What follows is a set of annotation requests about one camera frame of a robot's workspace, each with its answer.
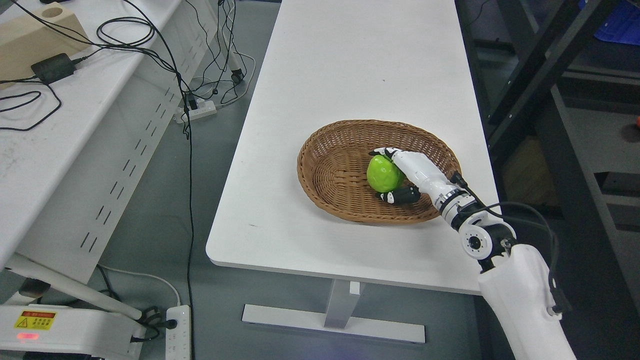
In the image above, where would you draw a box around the white robotic hand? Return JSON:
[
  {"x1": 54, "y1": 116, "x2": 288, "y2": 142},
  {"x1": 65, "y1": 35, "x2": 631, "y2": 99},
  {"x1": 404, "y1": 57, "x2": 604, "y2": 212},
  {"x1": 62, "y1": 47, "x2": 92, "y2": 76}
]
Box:
[{"x1": 369, "y1": 146, "x2": 453, "y2": 205}]

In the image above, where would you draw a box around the green apple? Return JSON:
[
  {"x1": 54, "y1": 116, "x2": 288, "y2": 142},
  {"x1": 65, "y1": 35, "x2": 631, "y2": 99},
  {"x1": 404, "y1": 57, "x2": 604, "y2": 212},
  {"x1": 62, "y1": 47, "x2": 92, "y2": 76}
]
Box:
[{"x1": 366, "y1": 154, "x2": 405, "y2": 193}]

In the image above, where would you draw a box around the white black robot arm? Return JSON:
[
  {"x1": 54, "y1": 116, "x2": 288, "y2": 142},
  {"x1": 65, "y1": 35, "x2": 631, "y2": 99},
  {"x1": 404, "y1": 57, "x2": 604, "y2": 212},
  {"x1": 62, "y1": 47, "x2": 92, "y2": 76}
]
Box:
[{"x1": 370, "y1": 147, "x2": 576, "y2": 360}]

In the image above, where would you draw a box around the black metal shelf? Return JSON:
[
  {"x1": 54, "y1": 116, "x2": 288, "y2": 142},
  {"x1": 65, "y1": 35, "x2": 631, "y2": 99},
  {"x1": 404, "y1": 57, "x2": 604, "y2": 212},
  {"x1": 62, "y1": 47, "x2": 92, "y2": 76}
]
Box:
[{"x1": 455, "y1": 0, "x2": 639, "y2": 360}]

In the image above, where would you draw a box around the brown wicker basket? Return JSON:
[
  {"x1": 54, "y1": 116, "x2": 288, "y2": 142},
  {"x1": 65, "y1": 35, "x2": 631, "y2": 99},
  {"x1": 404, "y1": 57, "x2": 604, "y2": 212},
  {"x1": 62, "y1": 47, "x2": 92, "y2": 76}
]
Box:
[{"x1": 297, "y1": 120, "x2": 461, "y2": 225}]

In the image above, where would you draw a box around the white standing desk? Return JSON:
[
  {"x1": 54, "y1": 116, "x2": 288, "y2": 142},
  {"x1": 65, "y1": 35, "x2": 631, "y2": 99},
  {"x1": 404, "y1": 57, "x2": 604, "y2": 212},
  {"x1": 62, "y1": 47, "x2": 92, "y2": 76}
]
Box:
[{"x1": 206, "y1": 0, "x2": 498, "y2": 344}]

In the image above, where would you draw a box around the white far power strip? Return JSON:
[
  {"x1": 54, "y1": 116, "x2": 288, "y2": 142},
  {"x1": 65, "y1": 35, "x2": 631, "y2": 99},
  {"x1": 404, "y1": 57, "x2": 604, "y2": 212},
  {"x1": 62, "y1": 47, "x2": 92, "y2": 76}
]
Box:
[{"x1": 173, "y1": 98, "x2": 218, "y2": 124}]

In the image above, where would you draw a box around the blue plastic bin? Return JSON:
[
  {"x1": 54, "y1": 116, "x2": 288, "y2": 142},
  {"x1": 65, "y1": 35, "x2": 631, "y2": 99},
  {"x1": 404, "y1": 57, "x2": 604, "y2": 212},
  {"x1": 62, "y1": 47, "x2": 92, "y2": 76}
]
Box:
[{"x1": 590, "y1": 0, "x2": 640, "y2": 46}]

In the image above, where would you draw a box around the white floor power strip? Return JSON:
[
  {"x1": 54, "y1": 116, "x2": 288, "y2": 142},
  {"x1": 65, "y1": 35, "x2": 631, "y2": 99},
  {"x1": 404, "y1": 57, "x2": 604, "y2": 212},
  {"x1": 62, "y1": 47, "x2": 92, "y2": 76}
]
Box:
[{"x1": 164, "y1": 305, "x2": 192, "y2": 360}]

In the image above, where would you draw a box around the white perforated side table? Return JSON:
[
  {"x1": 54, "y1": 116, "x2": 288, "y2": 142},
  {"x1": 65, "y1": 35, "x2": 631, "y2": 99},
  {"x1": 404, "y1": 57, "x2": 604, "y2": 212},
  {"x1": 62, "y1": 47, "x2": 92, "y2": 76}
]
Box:
[{"x1": 0, "y1": 0, "x2": 241, "y2": 321}]

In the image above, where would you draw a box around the black power adapter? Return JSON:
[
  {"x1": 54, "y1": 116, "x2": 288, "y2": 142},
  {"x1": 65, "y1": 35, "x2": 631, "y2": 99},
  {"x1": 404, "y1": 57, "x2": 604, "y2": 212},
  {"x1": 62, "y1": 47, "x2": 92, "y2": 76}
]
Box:
[{"x1": 30, "y1": 53, "x2": 82, "y2": 85}]

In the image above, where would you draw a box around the beige wooden block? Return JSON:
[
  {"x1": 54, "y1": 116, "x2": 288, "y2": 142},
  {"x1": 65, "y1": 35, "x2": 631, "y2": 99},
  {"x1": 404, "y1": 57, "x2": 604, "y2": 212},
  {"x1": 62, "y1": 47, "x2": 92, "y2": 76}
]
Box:
[{"x1": 0, "y1": 2, "x2": 89, "y2": 90}]

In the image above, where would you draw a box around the white machine base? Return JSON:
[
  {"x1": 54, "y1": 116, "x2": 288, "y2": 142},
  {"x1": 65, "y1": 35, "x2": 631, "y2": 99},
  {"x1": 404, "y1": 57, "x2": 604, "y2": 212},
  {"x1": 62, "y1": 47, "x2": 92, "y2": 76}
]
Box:
[{"x1": 0, "y1": 304, "x2": 146, "y2": 360}]

